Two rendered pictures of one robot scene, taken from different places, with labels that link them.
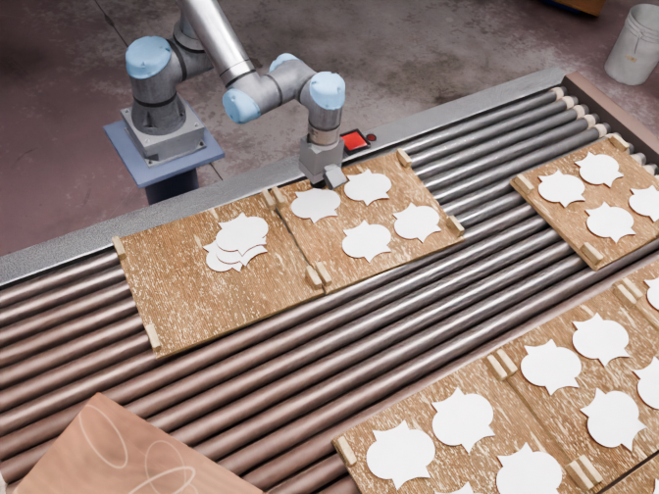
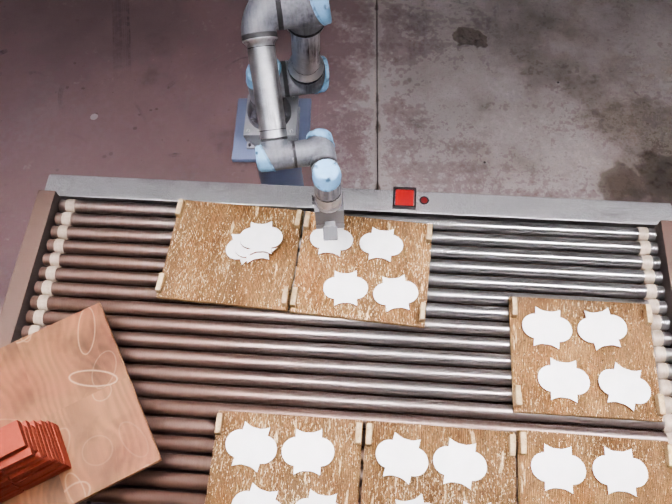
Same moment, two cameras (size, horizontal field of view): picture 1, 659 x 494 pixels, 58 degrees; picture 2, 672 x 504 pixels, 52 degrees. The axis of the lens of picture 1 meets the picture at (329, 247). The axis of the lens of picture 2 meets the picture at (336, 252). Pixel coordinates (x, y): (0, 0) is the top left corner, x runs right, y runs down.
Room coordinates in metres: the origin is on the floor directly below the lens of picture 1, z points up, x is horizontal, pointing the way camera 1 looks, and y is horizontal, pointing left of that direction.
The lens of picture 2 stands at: (0.33, -0.66, 2.87)
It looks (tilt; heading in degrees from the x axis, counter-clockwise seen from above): 64 degrees down; 44
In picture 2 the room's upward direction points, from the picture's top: 4 degrees counter-clockwise
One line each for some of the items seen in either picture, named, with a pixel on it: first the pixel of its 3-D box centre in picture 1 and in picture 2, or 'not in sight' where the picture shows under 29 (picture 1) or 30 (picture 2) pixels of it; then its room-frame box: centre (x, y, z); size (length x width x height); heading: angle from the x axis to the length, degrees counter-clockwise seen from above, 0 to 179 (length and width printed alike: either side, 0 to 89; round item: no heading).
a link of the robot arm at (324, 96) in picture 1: (325, 100); (326, 179); (1.04, 0.05, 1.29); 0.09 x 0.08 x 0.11; 50
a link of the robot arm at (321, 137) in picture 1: (323, 128); (327, 195); (1.04, 0.05, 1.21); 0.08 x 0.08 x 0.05
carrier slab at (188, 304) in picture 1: (217, 268); (232, 253); (0.81, 0.26, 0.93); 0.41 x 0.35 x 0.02; 124
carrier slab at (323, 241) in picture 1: (365, 216); (363, 267); (1.03, -0.08, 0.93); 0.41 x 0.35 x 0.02; 123
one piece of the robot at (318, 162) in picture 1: (326, 159); (328, 216); (1.02, 0.04, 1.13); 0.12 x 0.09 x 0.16; 43
